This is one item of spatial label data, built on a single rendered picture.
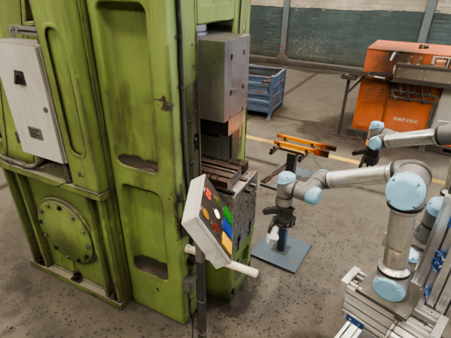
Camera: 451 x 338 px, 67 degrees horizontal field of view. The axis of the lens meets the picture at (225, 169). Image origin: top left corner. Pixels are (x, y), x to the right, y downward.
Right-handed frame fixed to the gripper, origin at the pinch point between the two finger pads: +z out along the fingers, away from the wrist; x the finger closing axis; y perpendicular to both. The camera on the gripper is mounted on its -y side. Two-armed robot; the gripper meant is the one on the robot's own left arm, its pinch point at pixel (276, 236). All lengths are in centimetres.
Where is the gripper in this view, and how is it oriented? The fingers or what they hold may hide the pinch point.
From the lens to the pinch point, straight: 168.9
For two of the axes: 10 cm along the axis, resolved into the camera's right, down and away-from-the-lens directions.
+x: 7.1, -3.3, 6.2
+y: 7.0, 3.5, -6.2
